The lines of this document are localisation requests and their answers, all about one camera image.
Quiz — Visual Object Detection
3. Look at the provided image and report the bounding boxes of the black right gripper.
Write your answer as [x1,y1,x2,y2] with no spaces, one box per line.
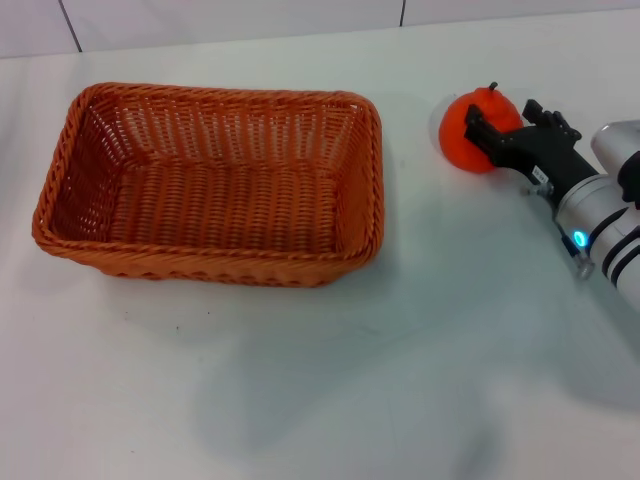
[463,98,601,202]

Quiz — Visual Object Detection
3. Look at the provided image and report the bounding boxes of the orange toy fruit with stem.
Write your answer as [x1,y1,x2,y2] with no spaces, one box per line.
[438,79,525,176]

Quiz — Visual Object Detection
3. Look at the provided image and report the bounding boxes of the orange woven plastic basket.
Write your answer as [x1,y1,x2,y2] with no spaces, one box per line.
[31,82,386,290]

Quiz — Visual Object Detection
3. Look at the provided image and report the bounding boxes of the clear plug with black cable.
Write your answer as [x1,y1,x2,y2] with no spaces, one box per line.
[560,233,596,280]

